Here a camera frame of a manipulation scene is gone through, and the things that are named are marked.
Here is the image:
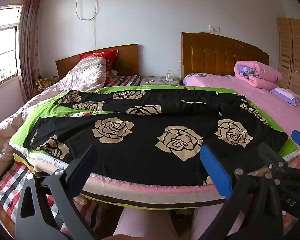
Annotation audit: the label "pink floral curtain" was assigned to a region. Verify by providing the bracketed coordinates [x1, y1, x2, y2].
[18, 0, 44, 101]

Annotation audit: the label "plain wooden headboard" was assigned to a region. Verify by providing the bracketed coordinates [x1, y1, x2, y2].
[55, 44, 138, 80]

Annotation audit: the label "pink bed sheet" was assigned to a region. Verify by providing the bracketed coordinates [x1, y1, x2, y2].
[182, 73, 300, 170]

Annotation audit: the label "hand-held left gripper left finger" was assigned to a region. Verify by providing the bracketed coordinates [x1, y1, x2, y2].
[15, 144, 100, 240]

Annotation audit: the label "purple pillow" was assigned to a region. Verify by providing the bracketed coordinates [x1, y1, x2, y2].
[269, 87, 300, 106]

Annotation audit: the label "brown ribbed headboard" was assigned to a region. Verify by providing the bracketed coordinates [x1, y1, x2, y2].
[181, 32, 270, 79]

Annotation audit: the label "green cartoon print blanket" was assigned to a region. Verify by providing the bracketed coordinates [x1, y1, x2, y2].
[9, 85, 300, 210]

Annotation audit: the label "tiger plush toy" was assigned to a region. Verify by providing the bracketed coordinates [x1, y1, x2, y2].
[34, 76, 59, 93]

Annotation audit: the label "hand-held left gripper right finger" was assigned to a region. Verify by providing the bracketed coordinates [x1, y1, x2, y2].
[197, 144, 284, 240]

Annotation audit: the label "person's legs in pink trousers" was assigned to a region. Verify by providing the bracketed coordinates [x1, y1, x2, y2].
[112, 205, 230, 240]

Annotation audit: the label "barred window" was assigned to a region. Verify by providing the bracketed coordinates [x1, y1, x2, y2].
[0, 4, 23, 92]

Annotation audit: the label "nightstand with floral cloth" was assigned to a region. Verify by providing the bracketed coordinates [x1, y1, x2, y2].
[140, 76, 182, 86]

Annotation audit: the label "air conditioner power cable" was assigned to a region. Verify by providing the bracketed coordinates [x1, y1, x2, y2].
[75, 0, 99, 21]

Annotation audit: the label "light wooden wardrobe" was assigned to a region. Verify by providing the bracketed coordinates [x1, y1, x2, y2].
[277, 17, 300, 98]

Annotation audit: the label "black rose print pants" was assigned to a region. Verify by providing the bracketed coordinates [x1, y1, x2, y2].
[24, 89, 289, 188]

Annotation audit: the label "pink patterned quilt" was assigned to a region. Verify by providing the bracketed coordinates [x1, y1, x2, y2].
[0, 57, 108, 183]

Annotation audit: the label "rolled pink floral quilt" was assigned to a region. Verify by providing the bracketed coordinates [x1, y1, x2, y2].
[234, 60, 283, 89]

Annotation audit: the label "red pillow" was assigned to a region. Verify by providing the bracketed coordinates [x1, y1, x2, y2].
[79, 50, 119, 77]

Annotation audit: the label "wooden bed side rail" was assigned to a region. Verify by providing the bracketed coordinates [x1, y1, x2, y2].
[0, 192, 18, 240]

